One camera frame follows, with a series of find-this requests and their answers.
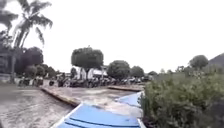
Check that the low pale building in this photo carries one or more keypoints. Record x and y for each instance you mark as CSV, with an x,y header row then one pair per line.
x,y
96,72

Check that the tall palm tree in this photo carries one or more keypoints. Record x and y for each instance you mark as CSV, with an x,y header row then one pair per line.
x,y
30,23

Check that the clump of dark trees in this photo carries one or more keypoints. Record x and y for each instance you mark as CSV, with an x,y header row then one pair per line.
x,y
31,60

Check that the distant hill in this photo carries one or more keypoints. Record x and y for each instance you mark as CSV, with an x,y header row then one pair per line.
x,y
218,60

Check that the long concrete kerb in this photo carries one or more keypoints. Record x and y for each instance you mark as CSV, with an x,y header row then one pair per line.
x,y
60,97

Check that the small bushy tree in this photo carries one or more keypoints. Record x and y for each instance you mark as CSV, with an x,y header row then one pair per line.
x,y
137,71

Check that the green hedge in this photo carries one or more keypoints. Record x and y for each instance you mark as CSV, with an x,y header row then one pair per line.
x,y
180,100

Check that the row of parked motorcycles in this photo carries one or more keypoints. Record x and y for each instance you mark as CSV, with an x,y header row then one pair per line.
x,y
83,82

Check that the round bushy tree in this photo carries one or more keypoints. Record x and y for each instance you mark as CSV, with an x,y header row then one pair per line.
x,y
118,69

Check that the grey mottled concrete pavement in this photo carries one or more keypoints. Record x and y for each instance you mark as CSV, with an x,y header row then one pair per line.
x,y
26,106

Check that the raised concrete kerb island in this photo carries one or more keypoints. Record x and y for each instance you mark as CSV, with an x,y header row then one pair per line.
x,y
123,88

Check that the round-crowned green tree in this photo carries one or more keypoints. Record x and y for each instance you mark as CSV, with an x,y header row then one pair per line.
x,y
87,58

